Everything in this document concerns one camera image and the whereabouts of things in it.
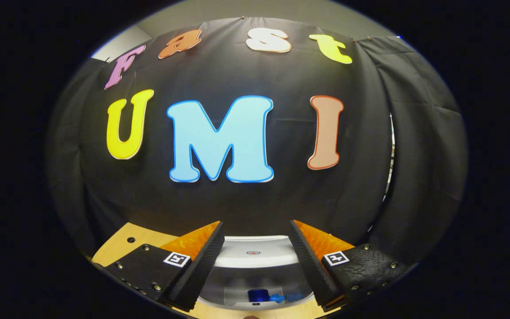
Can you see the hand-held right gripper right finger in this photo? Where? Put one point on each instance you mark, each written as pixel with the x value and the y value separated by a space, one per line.
pixel 310 270

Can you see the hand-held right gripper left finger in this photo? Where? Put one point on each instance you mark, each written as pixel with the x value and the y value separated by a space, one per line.
pixel 199 272

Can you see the blue paper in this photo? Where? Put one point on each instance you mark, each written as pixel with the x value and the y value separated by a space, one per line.
pixel 277 297

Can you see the light grey desktop garbage bin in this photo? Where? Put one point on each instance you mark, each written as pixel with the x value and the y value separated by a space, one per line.
pixel 255 259

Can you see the wooden desktop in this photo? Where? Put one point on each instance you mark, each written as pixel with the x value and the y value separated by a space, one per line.
pixel 113 250

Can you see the black backdrop cloth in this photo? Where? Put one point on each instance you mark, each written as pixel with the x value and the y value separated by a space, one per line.
pixel 370 133

